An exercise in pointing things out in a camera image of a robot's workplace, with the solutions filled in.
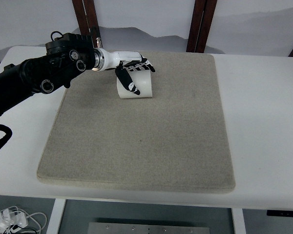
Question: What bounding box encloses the brown wooden screen frame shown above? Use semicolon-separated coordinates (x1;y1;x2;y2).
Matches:
72;0;103;48
186;0;217;53

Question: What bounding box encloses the black desk control panel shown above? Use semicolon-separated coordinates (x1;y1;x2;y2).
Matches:
267;210;293;217

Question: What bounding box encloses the white ribbed cup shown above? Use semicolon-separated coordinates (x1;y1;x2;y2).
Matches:
116;70;153;99

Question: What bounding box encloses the metal base plate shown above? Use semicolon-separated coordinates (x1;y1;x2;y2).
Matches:
87;222;210;234

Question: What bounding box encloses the white charger with cables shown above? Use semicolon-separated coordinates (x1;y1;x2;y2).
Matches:
0;206;48;234

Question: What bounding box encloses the right brown wooden screen frame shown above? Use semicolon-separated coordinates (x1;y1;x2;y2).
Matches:
186;0;217;53

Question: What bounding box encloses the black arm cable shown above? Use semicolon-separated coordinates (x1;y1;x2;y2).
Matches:
0;123;13;157

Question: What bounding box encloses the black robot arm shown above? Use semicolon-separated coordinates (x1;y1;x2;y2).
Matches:
0;33;95;116

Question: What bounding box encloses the white table leg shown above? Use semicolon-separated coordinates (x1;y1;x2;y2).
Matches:
231;208;246;234
46;198;66;234

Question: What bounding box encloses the beige felt mat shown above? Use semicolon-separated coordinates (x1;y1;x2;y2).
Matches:
37;52;235;193

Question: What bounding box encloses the left brown wooden screen frame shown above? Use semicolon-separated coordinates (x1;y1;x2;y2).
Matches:
72;0;103;48

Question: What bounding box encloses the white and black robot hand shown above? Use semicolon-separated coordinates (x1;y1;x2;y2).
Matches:
92;48;155;96

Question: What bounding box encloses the white table leg left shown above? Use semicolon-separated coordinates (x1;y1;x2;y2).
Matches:
46;198;66;234

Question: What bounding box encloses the white table leg right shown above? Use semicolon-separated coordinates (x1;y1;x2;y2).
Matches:
231;208;246;234

